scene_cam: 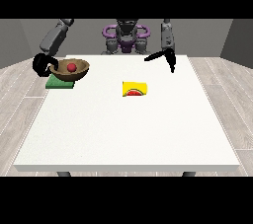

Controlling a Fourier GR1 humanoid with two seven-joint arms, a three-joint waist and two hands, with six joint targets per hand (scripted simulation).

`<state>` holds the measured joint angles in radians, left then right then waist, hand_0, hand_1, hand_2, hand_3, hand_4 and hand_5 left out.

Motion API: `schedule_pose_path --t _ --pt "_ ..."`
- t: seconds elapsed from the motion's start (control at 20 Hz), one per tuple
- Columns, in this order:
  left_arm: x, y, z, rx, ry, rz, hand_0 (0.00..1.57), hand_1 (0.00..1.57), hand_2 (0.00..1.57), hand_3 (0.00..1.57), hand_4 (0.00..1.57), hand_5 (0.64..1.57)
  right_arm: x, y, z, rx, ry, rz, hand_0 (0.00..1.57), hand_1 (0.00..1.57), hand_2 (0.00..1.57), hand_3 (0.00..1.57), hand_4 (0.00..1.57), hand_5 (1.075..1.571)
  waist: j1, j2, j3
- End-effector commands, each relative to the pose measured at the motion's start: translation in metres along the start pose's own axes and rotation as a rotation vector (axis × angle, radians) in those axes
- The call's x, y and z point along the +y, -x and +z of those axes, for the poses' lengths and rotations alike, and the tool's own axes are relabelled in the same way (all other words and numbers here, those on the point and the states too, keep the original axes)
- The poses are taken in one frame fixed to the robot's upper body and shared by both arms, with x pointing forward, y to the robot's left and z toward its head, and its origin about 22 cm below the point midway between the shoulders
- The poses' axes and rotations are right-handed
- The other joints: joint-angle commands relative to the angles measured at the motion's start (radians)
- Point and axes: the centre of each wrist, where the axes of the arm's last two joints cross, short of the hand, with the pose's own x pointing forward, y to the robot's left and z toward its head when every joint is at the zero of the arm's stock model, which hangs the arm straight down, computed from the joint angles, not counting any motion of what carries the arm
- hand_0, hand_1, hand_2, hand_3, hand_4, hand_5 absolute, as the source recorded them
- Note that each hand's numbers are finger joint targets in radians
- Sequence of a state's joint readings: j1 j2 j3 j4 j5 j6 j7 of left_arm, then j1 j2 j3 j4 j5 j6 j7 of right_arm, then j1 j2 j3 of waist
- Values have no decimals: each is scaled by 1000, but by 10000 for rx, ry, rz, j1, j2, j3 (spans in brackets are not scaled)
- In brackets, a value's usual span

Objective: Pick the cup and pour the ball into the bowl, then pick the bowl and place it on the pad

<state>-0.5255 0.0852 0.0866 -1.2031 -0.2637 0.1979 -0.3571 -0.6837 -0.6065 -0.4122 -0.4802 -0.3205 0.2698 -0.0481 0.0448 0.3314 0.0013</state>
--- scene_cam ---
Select brown wooden bowl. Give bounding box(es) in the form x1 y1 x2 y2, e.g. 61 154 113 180
48 57 91 83

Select small red ball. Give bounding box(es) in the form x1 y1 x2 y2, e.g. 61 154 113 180
66 62 78 73

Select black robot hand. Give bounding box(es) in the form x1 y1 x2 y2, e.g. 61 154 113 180
143 48 177 74
32 52 59 78

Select green square pad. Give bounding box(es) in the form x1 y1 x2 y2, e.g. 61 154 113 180
44 74 76 90

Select grey robot trunk purple rings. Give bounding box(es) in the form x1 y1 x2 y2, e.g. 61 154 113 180
100 19 152 56

